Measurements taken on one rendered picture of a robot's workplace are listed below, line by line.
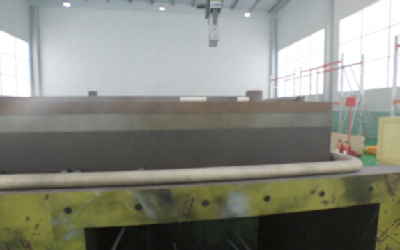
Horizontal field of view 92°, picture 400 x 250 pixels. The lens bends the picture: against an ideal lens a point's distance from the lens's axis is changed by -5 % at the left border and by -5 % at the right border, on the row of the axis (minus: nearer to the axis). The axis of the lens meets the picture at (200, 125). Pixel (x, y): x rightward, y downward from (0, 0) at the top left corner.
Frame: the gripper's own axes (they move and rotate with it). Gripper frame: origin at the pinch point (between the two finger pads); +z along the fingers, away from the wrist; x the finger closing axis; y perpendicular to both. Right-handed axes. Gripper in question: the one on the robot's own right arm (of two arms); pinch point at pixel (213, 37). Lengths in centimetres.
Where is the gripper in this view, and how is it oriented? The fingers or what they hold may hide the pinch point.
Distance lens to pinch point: 68.5
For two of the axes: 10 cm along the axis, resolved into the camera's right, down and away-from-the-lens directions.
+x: 0.3, 0.8, -10.0
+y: -10.0, 0.1, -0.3
